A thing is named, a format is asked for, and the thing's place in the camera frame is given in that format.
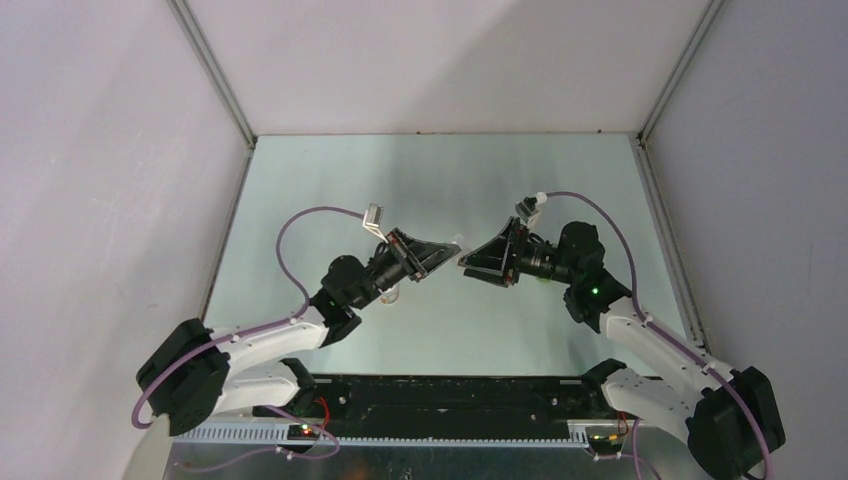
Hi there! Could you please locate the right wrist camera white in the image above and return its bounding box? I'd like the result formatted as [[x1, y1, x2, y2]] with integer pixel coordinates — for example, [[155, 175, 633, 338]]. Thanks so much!
[[515, 192, 548, 230]]

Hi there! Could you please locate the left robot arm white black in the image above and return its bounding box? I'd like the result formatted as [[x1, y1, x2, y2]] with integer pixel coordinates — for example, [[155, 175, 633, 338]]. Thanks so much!
[[136, 229, 461, 437]]

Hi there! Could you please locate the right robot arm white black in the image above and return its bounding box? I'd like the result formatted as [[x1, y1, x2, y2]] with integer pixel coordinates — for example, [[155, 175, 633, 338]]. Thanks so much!
[[459, 217, 786, 479]]

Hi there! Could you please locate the white slotted cable duct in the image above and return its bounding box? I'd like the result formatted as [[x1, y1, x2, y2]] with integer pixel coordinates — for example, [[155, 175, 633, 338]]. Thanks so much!
[[173, 422, 589, 448]]

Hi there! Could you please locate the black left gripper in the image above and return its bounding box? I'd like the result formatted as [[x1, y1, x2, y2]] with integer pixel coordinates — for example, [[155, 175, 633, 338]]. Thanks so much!
[[351, 227, 458, 310]]

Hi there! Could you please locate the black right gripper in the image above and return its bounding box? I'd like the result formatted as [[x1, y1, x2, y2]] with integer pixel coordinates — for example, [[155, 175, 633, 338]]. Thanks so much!
[[458, 216, 577, 288]]

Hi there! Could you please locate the aluminium corner post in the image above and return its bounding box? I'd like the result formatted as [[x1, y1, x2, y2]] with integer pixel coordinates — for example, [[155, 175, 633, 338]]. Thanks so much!
[[166, 0, 258, 150], [637, 0, 727, 145]]

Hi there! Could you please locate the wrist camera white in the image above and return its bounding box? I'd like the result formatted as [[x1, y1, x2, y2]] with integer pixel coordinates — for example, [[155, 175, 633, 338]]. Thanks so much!
[[515, 192, 548, 230], [362, 203, 388, 243]]

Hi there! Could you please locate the white pill bottle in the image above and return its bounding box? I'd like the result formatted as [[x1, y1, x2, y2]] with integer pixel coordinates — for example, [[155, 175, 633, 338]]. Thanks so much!
[[379, 285, 400, 305]]

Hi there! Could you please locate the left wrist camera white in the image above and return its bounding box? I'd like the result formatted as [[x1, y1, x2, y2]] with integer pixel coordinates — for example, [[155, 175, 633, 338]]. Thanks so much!
[[362, 203, 388, 243]]

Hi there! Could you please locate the left aluminium corner post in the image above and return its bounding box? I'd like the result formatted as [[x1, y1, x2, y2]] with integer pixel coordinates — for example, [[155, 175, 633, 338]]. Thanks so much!
[[166, 0, 258, 150]]

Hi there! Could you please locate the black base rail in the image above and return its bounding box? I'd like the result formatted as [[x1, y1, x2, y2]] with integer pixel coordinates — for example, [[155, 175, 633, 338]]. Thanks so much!
[[281, 374, 627, 439]]

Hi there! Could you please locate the right aluminium corner post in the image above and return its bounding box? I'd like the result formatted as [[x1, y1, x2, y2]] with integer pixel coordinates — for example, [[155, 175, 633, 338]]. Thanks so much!
[[637, 0, 727, 145]]

